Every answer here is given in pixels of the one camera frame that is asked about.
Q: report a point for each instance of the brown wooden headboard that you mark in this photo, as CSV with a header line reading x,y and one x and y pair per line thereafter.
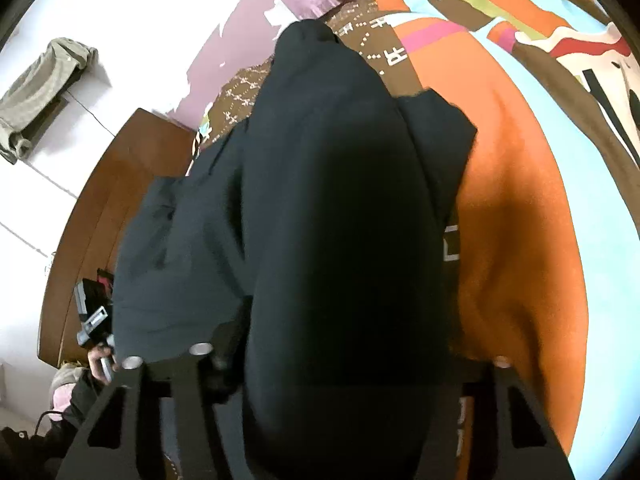
x,y
110,185

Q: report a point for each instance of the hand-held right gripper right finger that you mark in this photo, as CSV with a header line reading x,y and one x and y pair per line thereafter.
x,y
500,390

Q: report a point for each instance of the person's left hand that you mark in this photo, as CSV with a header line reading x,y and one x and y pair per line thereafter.
x,y
102,365

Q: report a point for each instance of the person's left forearm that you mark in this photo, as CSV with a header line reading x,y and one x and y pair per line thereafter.
x,y
87,400

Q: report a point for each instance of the printed cartoon blanket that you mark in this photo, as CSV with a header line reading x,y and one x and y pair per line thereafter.
x,y
525,160

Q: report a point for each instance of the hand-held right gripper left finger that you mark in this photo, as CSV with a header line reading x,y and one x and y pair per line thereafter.
x,y
192,410

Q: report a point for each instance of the beige hanging cloth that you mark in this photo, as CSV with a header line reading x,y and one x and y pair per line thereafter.
x,y
40,90

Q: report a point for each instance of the pink cloth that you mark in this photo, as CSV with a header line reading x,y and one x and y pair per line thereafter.
x,y
62,392

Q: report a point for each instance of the large dark navy garment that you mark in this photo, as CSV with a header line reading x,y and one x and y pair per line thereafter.
x,y
325,210

